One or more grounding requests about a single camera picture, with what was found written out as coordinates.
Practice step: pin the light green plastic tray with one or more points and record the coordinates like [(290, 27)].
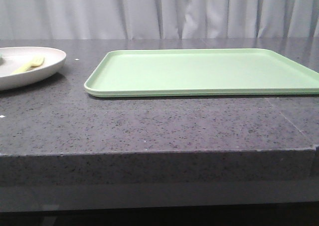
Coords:
[(199, 72)]

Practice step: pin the white pleated curtain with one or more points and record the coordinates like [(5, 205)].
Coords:
[(157, 19)]

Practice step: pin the yellow plastic fork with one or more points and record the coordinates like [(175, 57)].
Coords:
[(35, 62)]

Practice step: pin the beige round plate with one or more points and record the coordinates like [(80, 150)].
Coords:
[(12, 58)]

